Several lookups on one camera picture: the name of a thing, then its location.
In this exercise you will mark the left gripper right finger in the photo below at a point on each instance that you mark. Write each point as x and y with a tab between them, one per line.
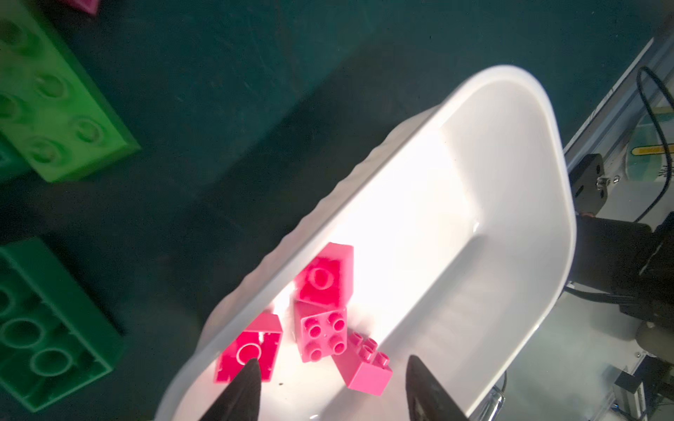
426	398

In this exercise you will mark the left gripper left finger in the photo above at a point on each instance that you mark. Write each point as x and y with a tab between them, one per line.
241	400

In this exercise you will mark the pink lego brick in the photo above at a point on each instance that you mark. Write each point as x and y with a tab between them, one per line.
328	280
319	332
362	366
88	6
260	341

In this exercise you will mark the long dark green lego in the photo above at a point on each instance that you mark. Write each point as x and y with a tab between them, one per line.
54	339

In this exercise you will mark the long light green lego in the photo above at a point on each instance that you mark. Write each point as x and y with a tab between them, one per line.
51	111

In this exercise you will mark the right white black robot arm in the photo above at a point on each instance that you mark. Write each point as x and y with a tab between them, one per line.
630	265

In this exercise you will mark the right white tray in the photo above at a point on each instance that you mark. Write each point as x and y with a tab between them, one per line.
464	231

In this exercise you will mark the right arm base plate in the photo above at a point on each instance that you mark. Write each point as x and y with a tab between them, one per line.
588	184

